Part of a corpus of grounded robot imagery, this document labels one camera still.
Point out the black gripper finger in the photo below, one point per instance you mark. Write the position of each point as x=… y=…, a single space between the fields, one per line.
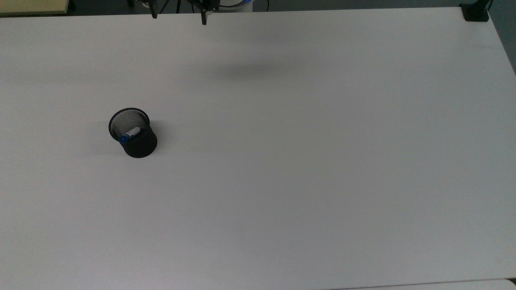
x=204 y=18
x=154 y=13

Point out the black pole clamp mount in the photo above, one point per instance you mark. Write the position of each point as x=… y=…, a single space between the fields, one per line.
x=475 y=13

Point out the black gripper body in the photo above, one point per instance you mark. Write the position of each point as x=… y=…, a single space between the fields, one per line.
x=211 y=4

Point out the white marker with blue cap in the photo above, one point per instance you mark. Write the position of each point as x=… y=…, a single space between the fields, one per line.
x=130 y=133

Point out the beige table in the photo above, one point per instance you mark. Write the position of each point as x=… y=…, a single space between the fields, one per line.
x=32 y=6

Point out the black mesh pen cup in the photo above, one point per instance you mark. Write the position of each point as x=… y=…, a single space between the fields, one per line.
x=139 y=147

